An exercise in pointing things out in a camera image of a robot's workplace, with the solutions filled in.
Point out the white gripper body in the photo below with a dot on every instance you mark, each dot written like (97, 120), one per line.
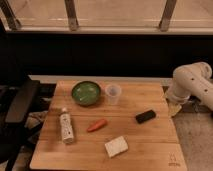
(174, 108)

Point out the black eraser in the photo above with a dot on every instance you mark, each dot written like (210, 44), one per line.
(145, 116)

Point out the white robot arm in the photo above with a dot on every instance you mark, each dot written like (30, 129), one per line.
(192, 79)

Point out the white sponge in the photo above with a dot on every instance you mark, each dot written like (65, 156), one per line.
(116, 146)

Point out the clear plastic cup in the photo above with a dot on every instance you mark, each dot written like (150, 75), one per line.
(113, 93)

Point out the orange carrot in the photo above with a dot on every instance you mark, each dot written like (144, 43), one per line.
(97, 125)

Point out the wooden cutting board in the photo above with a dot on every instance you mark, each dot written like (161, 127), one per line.
(152, 145)

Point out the green bowl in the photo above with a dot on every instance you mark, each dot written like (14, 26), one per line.
(86, 93)

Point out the white bottle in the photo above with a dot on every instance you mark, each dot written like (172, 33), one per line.
(67, 134)

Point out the black office chair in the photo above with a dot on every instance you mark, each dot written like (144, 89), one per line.
(13, 133)

